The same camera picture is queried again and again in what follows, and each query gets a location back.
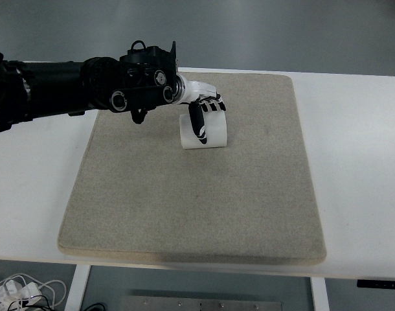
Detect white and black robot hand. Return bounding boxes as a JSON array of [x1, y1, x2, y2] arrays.
[[180, 77, 227, 146]]

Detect white ribbed cup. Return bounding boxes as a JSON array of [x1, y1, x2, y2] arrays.
[[179, 109, 229, 150]]

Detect beige felt mat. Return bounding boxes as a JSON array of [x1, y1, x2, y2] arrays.
[[57, 69, 328, 267]]

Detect grey metal plate with screws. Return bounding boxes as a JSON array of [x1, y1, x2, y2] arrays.
[[121, 294, 284, 311]]

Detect white table leg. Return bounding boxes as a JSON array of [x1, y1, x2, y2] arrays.
[[66, 264, 91, 311], [309, 277, 330, 311]]

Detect black table control panel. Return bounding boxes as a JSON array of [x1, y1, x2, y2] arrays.
[[356, 279, 395, 289]]

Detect white power strip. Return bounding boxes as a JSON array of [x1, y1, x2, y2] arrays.
[[0, 281, 42, 303]]

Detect white cable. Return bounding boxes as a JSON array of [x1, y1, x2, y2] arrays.
[[0, 273, 67, 311]]

